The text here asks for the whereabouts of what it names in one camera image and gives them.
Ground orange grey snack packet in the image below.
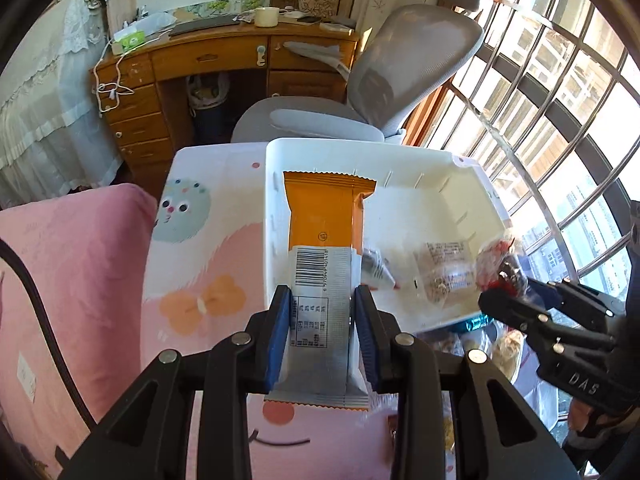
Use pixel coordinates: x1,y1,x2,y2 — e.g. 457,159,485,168
268,171,376,411

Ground red clear candy packet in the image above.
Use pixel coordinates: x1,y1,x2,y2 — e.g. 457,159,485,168
474,231,528,297

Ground small grey snack packet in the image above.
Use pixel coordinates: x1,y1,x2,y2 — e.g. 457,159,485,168
361,248,399,290

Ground clear nut snack packet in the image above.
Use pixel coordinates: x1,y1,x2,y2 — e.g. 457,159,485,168
413,240,475,307

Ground cartoon print table cloth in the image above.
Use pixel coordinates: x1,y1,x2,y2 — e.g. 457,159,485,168
139,141,507,480

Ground white plastic storage bin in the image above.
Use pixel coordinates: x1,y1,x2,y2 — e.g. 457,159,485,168
264,138,510,333

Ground metal window security bars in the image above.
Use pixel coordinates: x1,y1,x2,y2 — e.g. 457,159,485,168
409,0,639,299

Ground pink bed blanket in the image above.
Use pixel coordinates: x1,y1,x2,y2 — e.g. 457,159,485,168
1,184,156,479

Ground grey mesh office chair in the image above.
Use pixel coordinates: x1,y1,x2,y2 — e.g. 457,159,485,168
231,0,484,143

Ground wooden desk with drawers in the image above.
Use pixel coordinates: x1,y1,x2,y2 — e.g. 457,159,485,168
91,24,358,196

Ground white lace curtain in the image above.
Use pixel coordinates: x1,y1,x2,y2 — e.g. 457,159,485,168
0,0,122,208

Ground dark keyboard on desk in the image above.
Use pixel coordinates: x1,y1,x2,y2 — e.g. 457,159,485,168
168,14,239,37

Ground white mug on desk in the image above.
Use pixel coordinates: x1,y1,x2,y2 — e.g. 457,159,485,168
254,6,280,28

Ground green tissue box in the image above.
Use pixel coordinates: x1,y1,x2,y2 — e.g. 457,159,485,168
112,32,145,55

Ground black camera cable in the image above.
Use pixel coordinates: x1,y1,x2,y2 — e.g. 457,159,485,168
0,237,98,430

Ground white charging cable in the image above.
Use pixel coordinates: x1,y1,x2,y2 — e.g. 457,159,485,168
93,34,151,115

